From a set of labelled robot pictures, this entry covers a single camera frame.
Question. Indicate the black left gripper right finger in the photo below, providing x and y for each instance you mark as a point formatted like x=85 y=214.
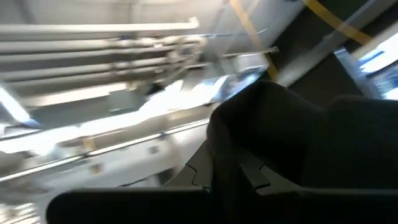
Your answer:
x=259 y=180

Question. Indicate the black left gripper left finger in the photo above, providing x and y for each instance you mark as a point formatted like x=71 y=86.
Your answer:
x=200 y=169

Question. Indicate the dark grey garment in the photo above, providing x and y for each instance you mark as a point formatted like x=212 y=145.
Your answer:
x=280 y=130

